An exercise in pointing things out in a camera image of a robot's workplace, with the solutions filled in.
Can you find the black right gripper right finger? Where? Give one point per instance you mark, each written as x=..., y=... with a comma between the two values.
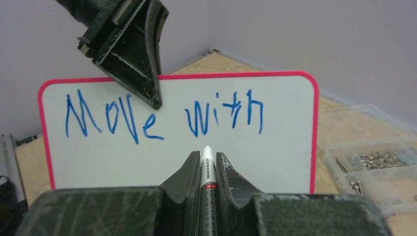
x=247, y=211

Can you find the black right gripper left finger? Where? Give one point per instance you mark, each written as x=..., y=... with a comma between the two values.
x=170, y=209

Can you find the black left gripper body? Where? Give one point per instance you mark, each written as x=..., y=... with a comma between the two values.
x=101, y=17

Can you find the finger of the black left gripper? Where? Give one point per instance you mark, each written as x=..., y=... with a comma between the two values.
x=129, y=56

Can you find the blue whiteboard marker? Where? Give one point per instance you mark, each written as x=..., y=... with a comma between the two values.
x=209, y=218

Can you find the red framed whiteboard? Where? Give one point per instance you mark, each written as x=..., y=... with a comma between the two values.
x=97, y=134

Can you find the clear plastic screw box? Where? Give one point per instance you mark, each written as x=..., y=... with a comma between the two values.
x=364, y=151

